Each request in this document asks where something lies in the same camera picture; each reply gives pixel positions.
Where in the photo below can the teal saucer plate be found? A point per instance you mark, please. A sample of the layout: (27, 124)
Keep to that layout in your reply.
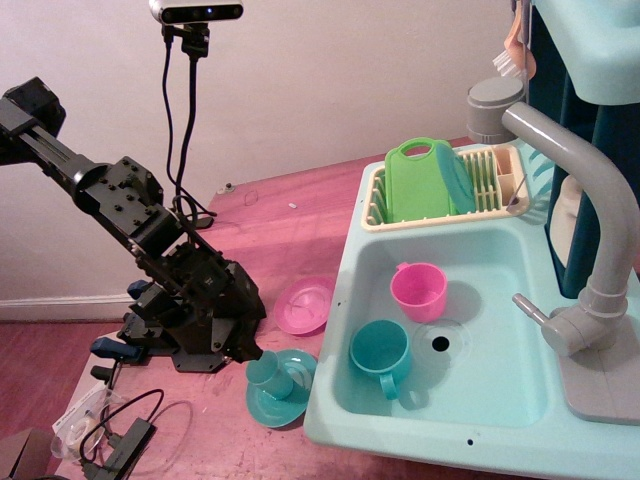
(267, 411)

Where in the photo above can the light blue toy sink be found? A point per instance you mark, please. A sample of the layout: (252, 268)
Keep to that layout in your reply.
(485, 389)

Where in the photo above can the teal mug in sink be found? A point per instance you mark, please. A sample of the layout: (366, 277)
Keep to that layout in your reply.
(381, 350)

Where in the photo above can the grey depth camera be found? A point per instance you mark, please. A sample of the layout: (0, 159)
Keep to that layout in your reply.
(175, 12)

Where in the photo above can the clear plastic bag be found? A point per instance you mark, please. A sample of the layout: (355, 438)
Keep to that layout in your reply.
(79, 419)

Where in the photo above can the small teal cup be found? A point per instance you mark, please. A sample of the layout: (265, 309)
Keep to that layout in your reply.
(269, 376)

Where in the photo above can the cream dish rack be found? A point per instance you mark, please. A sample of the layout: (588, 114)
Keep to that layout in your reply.
(497, 176)

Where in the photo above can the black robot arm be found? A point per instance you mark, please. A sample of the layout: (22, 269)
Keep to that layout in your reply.
(124, 198)

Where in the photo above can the grey cylinder container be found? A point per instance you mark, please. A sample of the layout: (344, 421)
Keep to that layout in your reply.
(487, 101)

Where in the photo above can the teal plate in rack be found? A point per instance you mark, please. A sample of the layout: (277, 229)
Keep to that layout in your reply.
(456, 178)

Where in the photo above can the white dish brush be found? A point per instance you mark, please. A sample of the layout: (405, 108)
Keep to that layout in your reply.
(510, 61)

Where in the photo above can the grey toy faucet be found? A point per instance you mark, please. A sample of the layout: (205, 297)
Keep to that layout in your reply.
(595, 340)

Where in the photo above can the cardboard box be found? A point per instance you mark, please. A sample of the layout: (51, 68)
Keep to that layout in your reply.
(26, 455)

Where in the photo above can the black camera stand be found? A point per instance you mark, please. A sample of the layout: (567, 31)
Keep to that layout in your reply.
(195, 44)

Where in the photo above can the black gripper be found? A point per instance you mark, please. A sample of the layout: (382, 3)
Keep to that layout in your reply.
(213, 287)

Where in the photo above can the dark blue kitchen back panel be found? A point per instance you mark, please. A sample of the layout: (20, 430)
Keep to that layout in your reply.
(587, 81)

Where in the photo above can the blue clamp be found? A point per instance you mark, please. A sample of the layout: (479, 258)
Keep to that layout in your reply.
(107, 348)

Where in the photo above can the black usb hub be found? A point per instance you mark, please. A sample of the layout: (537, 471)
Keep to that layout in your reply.
(122, 459)

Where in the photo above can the white soap bottle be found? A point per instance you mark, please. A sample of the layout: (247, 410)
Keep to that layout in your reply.
(564, 218)

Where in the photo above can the pink cup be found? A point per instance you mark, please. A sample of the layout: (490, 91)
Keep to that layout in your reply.
(420, 290)

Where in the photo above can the pink plate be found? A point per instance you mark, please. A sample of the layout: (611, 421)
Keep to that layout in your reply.
(304, 306)

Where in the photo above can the green cutting board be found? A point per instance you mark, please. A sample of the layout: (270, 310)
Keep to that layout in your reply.
(414, 187)

